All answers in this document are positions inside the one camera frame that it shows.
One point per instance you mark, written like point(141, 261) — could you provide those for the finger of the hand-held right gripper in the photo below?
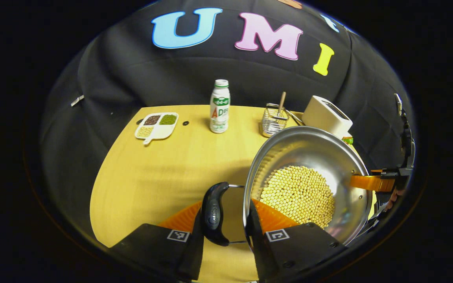
point(368, 183)
point(391, 173)

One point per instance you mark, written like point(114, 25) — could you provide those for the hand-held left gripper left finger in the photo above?
point(191, 255)

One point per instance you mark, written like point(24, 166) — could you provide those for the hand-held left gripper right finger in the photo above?
point(260, 251)

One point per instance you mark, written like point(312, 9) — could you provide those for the pile of yellow soybeans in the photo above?
point(297, 196)

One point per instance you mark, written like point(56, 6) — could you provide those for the stainless steel pot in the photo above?
point(309, 149)

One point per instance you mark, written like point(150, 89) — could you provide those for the toy sandwich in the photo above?
point(348, 140)

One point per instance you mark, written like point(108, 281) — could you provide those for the white toaster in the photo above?
point(325, 118)

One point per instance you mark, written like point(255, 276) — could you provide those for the white divided bean tray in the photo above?
point(159, 131)

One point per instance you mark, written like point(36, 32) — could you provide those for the white green-label drink bottle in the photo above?
point(220, 114)

